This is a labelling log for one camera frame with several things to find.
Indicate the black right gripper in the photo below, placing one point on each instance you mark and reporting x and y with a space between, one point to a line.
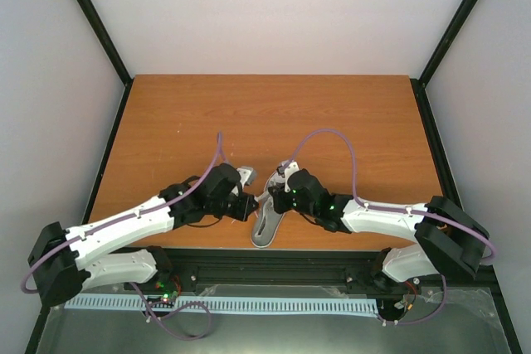
280 206

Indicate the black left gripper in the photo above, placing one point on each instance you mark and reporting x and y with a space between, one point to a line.
246 210

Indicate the white shoelace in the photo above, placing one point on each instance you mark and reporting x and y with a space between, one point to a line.
262 198

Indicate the grey canvas sneaker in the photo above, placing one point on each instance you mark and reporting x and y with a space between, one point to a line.
267 221

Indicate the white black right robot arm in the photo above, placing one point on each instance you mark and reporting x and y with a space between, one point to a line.
343 213

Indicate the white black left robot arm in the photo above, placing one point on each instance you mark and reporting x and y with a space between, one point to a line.
182 204

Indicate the small lit circuit board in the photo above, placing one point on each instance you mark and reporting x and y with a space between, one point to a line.
169 291

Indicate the clear plastic sheet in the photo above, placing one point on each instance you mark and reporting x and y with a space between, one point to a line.
475 300

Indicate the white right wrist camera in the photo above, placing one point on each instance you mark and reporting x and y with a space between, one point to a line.
285 170

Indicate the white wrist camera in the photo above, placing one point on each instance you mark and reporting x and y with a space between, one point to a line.
247 175
285 170

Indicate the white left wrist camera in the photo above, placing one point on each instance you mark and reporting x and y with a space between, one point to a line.
247 175

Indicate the black front frame rail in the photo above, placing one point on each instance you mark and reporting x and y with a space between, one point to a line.
265 265

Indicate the light blue slotted cable duct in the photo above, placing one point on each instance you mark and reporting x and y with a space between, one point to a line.
359 307

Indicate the black right table rail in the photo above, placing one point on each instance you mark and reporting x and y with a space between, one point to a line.
439 142

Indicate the black table rail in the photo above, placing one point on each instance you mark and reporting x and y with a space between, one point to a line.
108 148
439 142

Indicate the black left table rail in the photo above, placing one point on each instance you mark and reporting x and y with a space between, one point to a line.
108 148

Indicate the black right rear frame post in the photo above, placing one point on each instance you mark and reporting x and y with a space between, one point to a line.
443 46

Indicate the black frame post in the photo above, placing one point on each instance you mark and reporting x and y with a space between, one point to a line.
443 46
98 27

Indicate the black left rear frame post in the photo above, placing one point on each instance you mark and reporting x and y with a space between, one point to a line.
98 27

